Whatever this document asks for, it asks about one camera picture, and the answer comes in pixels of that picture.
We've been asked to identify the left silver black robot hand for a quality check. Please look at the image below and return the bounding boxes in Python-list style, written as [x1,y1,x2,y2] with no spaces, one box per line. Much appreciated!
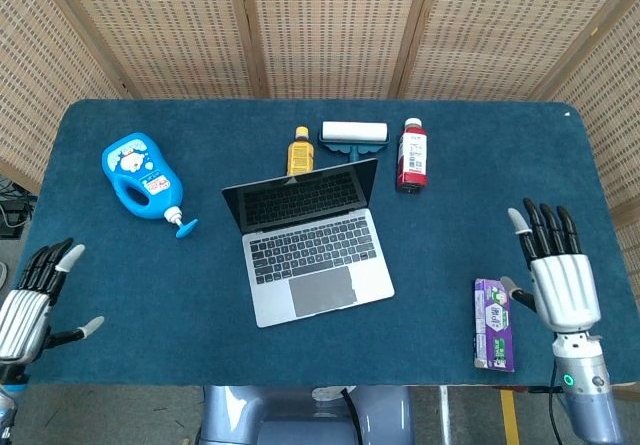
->
[0,237,106,366]

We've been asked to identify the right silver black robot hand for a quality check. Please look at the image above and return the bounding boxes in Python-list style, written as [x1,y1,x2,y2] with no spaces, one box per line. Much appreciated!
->
[507,197,603,337]

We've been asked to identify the silver laptop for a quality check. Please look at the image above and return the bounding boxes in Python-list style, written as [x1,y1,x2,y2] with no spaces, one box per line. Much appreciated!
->
[221,157,396,329]

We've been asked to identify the woven folding screen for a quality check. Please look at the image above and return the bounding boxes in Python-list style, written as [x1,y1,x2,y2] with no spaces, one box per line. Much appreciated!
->
[0,0,640,316]

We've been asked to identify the purple toothpaste box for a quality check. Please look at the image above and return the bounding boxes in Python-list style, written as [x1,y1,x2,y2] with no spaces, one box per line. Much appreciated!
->
[472,277,516,373]

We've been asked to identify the blue table cloth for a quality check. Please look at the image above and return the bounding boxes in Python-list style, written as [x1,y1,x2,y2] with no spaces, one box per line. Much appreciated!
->
[14,98,640,387]

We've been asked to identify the blue detergent pump bottle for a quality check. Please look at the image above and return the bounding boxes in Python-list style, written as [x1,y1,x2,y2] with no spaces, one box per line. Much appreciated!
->
[101,131,200,240]

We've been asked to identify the red juice bottle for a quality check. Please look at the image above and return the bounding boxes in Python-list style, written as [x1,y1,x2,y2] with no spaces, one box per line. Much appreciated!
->
[395,117,429,195]

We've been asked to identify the blue-grey robot torso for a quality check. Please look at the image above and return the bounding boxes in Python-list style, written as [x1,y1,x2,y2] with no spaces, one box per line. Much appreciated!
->
[195,384,416,445]

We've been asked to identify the yellow label tea bottle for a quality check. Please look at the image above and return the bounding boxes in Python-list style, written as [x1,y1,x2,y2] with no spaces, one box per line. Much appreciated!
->
[285,125,316,178]

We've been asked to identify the black floor cables bundle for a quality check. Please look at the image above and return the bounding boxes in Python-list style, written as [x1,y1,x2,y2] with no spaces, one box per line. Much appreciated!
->
[0,177,34,240]

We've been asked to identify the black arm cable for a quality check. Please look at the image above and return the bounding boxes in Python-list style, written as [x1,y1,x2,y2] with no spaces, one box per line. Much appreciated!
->
[519,364,571,445]

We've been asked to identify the black torso cable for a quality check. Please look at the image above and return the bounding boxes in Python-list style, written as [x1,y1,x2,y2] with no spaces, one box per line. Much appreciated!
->
[341,386,364,445]

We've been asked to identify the teal handle lint roller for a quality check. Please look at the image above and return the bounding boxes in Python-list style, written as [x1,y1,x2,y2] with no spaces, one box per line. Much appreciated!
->
[319,120,391,164]

